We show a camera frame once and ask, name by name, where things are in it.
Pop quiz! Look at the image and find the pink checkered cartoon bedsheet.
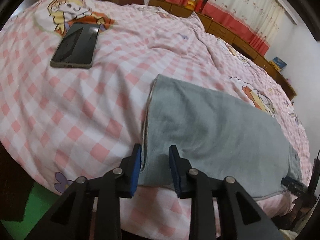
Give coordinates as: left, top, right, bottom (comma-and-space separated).
1, 0, 312, 239

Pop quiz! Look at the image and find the blue picture book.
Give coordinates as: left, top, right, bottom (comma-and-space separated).
270, 57, 287, 72

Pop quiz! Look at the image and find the black smartphone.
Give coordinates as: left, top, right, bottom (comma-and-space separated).
50, 23, 100, 69

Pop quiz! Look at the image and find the long wooden low cabinet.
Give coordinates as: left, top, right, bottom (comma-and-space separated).
148, 0, 297, 100

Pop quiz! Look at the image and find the cream and red curtain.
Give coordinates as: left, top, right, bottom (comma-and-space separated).
164, 0, 285, 55

